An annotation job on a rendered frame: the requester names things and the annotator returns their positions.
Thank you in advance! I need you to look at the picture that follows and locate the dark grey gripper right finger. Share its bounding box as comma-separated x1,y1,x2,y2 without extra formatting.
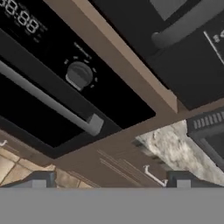
166,171,224,189

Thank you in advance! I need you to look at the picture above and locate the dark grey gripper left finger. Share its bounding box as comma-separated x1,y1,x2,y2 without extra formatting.
1,171,57,189

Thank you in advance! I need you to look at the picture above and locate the black oven door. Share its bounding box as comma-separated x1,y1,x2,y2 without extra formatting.
0,28,123,160

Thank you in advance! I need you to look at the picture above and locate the black microwave oven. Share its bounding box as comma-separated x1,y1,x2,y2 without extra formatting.
88,0,224,112

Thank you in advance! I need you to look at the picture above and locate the black built-in oven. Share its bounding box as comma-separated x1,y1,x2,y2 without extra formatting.
0,0,157,160

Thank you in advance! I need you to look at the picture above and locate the grey round oven knob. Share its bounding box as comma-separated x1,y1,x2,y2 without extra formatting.
65,60,95,92

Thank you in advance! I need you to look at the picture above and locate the brown wooden oven cabinet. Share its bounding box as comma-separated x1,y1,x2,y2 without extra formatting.
0,0,224,189

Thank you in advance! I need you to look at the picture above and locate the black appliance with vents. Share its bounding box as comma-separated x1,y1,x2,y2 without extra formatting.
185,107,224,173

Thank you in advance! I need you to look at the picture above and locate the brown wooden cupboard door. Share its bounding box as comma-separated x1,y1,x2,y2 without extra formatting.
52,128,183,189

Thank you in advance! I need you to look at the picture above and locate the grey oven door handle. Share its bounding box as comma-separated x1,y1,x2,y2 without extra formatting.
0,59,105,137

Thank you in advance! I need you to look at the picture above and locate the dark grey microwave handle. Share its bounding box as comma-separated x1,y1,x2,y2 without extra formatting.
150,0,224,50

